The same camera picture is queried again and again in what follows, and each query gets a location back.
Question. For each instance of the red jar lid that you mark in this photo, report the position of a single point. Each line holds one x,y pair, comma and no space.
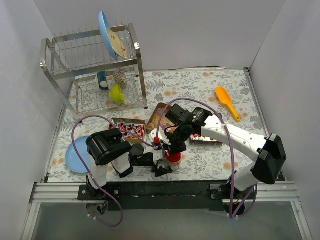
173,157

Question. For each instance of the green bowl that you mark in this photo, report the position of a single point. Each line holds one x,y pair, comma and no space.
116,94

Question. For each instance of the tin of pastel gummies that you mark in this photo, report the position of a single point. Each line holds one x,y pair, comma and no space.
164,121

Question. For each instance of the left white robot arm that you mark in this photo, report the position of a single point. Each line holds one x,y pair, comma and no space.
109,147

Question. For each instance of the steel dish rack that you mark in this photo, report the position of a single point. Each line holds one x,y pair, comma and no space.
70,63

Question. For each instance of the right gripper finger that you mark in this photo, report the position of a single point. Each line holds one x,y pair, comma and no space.
180,147
171,146

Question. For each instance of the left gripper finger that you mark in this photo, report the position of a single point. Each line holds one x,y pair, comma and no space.
159,150
160,171

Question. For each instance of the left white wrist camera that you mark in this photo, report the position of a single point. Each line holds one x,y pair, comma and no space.
156,158

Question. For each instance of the blue plate on table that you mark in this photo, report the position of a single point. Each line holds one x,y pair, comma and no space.
72,159

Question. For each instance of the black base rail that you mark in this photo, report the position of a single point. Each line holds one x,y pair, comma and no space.
170,195

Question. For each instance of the tin of lollipops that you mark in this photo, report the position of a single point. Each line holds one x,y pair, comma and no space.
133,130

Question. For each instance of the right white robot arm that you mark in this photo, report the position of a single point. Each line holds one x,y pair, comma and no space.
266,152

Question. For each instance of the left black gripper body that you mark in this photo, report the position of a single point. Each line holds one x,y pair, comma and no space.
157,164

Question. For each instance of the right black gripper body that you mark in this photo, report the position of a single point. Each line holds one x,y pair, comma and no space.
173,146

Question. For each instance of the clear glass jar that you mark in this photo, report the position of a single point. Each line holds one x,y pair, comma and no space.
173,166

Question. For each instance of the blue plate in rack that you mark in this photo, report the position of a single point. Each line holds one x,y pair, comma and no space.
103,28

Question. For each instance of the blue white mug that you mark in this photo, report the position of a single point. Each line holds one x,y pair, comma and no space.
101,80

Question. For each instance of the cream floral plate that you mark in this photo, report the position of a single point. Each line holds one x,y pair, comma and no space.
117,44

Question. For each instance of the yellow plastic scoop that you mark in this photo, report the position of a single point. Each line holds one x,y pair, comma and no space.
226,101

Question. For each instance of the floral table mat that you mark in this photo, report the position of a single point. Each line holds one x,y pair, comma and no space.
190,89

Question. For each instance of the tin of star candies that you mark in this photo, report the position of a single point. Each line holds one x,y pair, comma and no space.
199,140

